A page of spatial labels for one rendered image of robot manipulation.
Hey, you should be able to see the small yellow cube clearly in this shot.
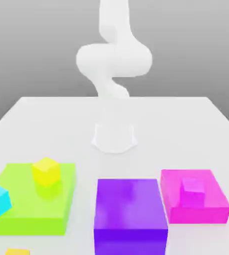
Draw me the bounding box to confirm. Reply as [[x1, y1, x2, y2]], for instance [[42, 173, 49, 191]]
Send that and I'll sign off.
[[4, 248, 30, 255], [31, 156, 61, 188]]

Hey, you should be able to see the small magenta cube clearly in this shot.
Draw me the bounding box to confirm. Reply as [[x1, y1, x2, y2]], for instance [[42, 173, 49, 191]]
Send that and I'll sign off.
[[180, 177, 206, 208]]

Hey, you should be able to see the large purple box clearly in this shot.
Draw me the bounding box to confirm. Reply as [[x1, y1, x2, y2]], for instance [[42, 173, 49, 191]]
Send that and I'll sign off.
[[93, 178, 169, 255]]

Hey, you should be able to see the large green box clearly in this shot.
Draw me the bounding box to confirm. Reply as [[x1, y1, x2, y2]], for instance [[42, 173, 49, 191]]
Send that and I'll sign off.
[[0, 162, 76, 236]]

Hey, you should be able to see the large magenta box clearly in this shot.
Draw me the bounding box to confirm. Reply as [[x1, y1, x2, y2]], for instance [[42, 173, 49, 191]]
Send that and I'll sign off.
[[159, 169, 229, 225]]

